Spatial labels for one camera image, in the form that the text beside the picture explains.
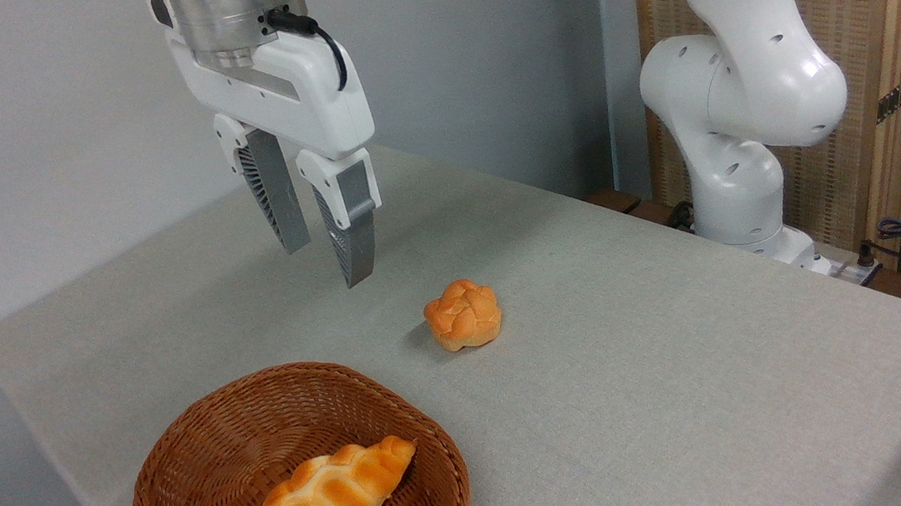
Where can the grey tablecloth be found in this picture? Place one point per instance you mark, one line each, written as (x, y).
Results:
(648, 392)

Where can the black power plug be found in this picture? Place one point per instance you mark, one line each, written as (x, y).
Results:
(868, 255)

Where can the black metal screen hinge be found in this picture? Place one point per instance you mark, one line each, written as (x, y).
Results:
(900, 96)

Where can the brown wicker basket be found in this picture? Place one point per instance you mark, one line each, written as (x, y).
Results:
(189, 500)

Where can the round knotted bread roll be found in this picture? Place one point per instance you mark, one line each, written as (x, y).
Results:
(463, 316)

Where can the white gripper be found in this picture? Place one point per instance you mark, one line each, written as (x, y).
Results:
(295, 104)

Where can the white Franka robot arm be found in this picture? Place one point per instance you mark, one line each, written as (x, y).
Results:
(747, 79)

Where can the silver metal wrist flange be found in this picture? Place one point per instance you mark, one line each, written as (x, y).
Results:
(222, 6)

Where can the long braided bread loaf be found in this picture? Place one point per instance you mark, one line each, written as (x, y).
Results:
(318, 501)

